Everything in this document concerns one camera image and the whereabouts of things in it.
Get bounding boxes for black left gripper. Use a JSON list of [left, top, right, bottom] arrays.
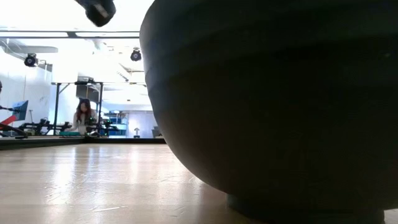
[[73, 0, 117, 28]]

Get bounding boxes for dark green bowl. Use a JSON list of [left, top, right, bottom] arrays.
[[139, 0, 398, 224]]

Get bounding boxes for grey box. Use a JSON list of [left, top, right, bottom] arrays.
[[75, 75, 101, 100]]

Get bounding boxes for person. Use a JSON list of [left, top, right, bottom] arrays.
[[72, 98, 99, 136]]

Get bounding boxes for blue shelf unit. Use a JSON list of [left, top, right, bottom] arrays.
[[101, 110, 129, 137]]

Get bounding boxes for small blue monitor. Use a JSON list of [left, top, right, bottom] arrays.
[[11, 100, 29, 122]]

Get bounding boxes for black bench robot arms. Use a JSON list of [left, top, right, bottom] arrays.
[[17, 117, 75, 133]]

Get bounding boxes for red panel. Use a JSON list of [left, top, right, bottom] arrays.
[[0, 114, 16, 126]]

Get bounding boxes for black ceiling camera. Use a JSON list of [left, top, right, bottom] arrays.
[[24, 52, 39, 68], [130, 48, 143, 62]]

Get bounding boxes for black metal stand frame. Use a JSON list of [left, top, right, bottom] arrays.
[[50, 80, 104, 136]]

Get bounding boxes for thick black cable loop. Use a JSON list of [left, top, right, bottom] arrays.
[[0, 123, 29, 139]]

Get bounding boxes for black table edge rail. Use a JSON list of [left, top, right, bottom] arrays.
[[0, 136, 167, 151]]

